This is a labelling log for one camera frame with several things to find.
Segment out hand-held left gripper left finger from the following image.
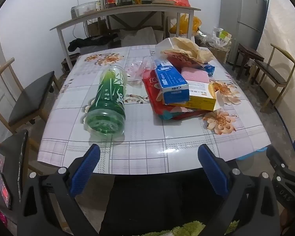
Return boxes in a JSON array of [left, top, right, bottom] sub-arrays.
[[17, 144, 101, 236]]

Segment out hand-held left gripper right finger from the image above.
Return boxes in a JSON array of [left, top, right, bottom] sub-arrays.
[[198, 144, 281, 236]]

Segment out blue mesh wastebasket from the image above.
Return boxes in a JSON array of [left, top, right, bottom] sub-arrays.
[[235, 147, 269, 162]]

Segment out green plastic bottle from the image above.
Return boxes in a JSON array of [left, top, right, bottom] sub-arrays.
[[85, 65, 126, 136]]

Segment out yellow white cardboard box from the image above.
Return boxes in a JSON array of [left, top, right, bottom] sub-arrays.
[[172, 80, 223, 111]]

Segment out pink packet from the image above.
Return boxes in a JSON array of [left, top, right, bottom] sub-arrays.
[[181, 66, 210, 84]]

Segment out blue toothpaste box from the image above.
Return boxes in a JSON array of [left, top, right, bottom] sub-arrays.
[[154, 59, 190, 106]]

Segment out red snack bag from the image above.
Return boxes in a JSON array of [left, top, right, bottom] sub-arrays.
[[142, 69, 187, 120]]

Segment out small blue packet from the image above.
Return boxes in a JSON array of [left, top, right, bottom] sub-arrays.
[[204, 63, 216, 77]]

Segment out clear pink plastic wrapper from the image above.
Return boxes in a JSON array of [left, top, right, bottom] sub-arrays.
[[126, 56, 151, 79]]

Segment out floral plastic tablecloth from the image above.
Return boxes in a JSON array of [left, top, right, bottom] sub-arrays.
[[38, 45, 271, 175]]

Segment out green shaggy mat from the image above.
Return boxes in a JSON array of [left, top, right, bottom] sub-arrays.
[[139, 219, 239, 236]]

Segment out black mounted phone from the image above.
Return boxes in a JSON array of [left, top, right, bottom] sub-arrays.
[[0, 130, 29, 210]]

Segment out wooden chair black seat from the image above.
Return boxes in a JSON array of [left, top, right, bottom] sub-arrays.
[[0, 57, 62, 153], [246, 43, 295, 113]]

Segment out dark wooden stool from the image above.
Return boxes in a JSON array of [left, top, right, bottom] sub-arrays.
[[232, 43, 265, 79]]

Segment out white mattress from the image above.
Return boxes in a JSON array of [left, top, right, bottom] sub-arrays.
[[256, 0, 295, 151]]

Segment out black clothes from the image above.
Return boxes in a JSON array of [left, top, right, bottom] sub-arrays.
[[68, 34, 119, 53]]

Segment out crumpled clear plastic bag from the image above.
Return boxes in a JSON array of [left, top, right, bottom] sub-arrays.
[[201, 27, 233, 49]]

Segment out green white carton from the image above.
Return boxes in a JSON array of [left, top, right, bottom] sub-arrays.
[[218, 29, 233, 43]]

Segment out grey refrigerator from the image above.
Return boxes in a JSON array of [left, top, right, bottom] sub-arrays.
[[219, 0, 267, 65]]

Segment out grey cushion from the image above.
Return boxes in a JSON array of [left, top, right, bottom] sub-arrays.
[[119, 27, 157, 47]]

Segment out yellow plastic bag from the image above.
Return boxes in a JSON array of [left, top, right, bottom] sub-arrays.
[[169, 13, 202, 35]]

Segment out clear plastic container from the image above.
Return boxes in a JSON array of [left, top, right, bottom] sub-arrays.
[[75, 2, 97, 17]]

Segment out side shelf table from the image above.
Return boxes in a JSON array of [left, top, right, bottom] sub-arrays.
[[50, 4, 201, 70]]

